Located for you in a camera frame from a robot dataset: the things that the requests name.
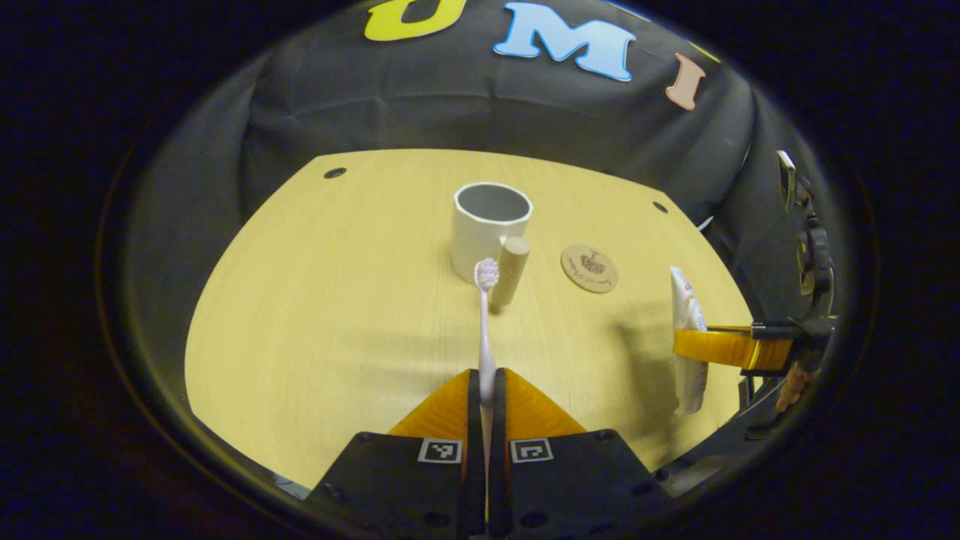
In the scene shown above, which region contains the white toothpaste tube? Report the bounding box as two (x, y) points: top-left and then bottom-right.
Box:
(669, 266), (710, 416)

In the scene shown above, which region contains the pale pink toothbrush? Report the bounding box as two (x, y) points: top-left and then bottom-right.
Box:
(472, 258), (502, 458)

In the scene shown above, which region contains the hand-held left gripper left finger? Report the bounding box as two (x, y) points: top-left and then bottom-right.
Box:
(304, 367), (485, 540)

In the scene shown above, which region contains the round wooden coaster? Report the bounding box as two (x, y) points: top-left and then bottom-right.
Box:
(561, 244), (620, 294)

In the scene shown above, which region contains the white cup with wooden handle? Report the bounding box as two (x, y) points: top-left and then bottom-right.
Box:
(451, 182), (534, 307)

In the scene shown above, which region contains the black backdrop cloth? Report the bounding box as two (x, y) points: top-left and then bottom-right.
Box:
(124, 0), (841, 421)

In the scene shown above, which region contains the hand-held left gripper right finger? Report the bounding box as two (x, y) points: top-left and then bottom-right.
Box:
(487, 367), (670, 540)

